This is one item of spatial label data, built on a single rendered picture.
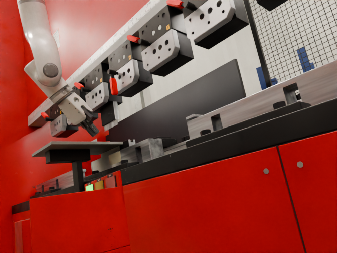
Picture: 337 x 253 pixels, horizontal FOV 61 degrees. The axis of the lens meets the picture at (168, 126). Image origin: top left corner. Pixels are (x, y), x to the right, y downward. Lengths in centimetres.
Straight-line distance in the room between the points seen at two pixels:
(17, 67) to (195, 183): 167
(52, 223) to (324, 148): 44
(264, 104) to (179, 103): 95
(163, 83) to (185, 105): 492
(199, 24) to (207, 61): 517
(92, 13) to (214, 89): 66
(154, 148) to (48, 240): 52
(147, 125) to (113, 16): 80
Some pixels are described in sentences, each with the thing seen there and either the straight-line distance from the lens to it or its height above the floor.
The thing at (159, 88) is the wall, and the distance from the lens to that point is 649.
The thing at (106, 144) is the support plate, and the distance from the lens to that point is 103.
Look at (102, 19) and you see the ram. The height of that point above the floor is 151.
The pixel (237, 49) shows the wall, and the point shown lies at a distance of 576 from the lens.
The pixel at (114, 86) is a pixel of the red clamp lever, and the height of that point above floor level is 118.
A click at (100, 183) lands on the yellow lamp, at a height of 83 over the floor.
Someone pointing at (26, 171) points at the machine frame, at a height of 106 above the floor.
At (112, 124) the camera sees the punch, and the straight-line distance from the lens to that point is 116.
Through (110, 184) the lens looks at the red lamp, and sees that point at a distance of 58.
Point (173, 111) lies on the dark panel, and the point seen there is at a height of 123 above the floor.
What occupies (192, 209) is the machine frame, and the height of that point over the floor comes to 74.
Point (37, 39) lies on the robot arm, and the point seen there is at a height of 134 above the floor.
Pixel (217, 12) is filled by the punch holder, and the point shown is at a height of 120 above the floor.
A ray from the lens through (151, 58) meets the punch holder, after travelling 93.
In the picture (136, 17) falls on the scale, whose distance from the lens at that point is 106.
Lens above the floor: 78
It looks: 14 degrees up
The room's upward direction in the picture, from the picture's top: 10 degrees counter-clockwise
